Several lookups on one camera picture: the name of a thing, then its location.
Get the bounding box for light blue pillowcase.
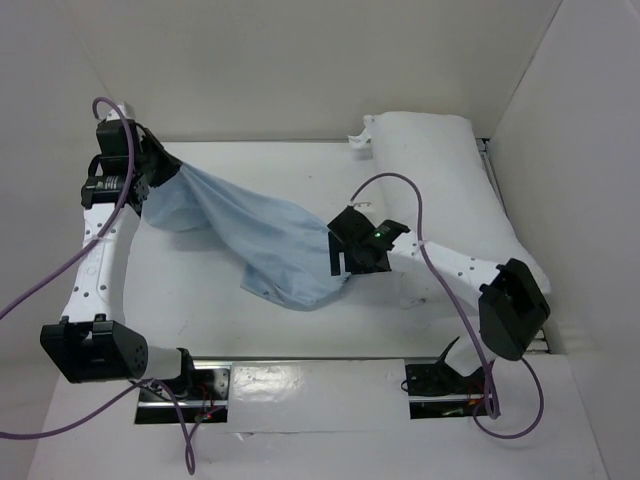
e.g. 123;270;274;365
142;164;350;311

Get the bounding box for white pillow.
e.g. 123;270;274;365
349;112;552;294

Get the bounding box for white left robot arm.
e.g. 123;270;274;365
40;119;198;399

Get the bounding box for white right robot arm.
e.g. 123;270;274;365
328;206;550;392

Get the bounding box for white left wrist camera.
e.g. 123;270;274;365
105;102;136;121

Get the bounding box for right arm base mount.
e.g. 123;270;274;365
400;361;487;420

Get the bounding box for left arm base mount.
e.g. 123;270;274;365
134;364;231;426

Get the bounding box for aluminium rail right side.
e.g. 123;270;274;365
476;138;552;355

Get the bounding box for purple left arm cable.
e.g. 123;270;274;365
0;96;221;475

